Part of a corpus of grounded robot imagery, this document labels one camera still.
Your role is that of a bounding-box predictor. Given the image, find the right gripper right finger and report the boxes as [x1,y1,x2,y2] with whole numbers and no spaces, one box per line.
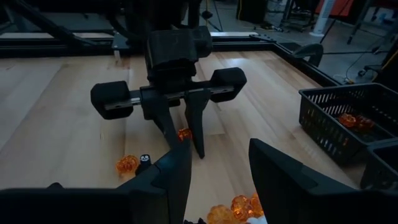
[248,138,358,224]

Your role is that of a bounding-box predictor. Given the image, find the orange translucent pumpkin piece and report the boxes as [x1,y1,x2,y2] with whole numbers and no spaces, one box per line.
[206,204,234,224]
[230,195,251,222]
[116,154,140,175]
[356,115,376,131]
[177,128,193,141]
[248,192,265,218]
[338,113,358,128]

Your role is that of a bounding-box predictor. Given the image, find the black table frame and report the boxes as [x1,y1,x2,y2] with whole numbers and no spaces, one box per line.
[0,0,341,88]

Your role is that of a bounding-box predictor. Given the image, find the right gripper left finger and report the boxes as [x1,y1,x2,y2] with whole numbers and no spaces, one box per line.
[118,139,193,224]

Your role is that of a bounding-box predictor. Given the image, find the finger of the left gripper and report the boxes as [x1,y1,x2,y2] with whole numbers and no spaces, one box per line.
[141,86,181,149]
[185,89,211,159]

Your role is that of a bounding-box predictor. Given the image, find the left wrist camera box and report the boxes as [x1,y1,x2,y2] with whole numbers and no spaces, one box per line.
[146,26,214,86]

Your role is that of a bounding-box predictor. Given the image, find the white tower fan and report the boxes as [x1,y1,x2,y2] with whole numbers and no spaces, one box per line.
[312,0,337,37]

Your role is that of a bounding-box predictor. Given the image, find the red cloth panel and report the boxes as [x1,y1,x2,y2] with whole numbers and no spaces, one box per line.
[315,0,355,17]

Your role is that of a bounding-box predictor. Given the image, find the black mesh plastic basket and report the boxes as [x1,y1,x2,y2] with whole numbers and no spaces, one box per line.
[298,82,398,166]
[359,139,398,190]

